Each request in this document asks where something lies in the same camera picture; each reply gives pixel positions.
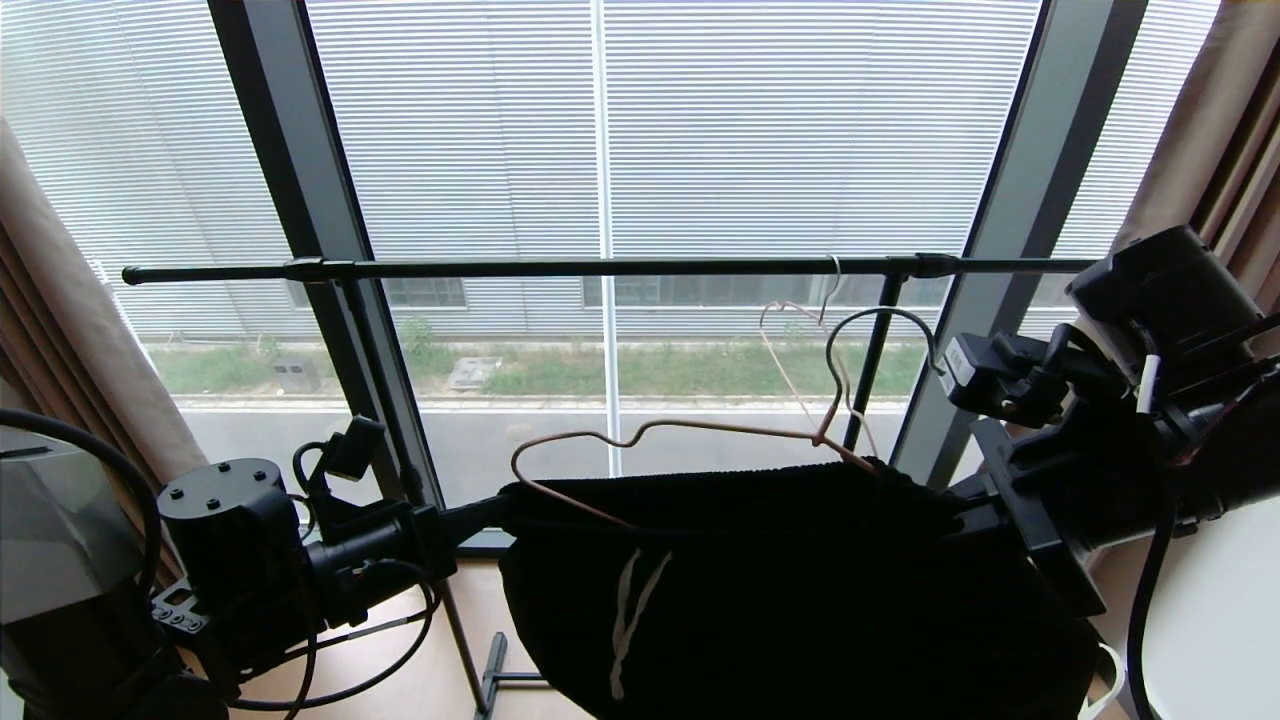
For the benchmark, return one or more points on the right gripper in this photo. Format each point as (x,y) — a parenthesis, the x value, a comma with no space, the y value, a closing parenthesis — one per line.
(1060,500)

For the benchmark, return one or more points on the black shorts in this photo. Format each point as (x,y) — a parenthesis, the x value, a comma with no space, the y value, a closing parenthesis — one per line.
(800,600)

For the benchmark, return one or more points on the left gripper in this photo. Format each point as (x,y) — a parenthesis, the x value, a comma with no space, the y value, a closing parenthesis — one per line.
(370,570)

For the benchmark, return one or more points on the brown curtain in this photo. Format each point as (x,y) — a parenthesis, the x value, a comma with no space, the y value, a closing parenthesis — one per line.
(90,330)
(1200,130)

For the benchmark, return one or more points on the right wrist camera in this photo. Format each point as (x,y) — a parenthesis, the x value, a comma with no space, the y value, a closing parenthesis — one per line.
(985,375)

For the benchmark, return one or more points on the pink clothes hanger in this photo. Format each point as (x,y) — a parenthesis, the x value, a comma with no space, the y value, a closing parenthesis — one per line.
(740,430)
(788,377)

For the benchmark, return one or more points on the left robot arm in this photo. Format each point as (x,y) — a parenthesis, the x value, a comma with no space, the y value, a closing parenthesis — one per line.
(230,540)

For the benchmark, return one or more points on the black clothes rack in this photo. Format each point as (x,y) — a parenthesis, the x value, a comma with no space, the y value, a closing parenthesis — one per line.
(600,268)

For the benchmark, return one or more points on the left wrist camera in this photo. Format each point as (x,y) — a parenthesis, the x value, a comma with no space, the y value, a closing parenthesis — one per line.
(355,445)

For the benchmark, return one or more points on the window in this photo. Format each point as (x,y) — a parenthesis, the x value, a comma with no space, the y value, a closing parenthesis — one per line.
(290,150)

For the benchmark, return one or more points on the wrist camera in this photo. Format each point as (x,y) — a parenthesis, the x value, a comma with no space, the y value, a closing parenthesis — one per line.
(985,375)
(355,445)

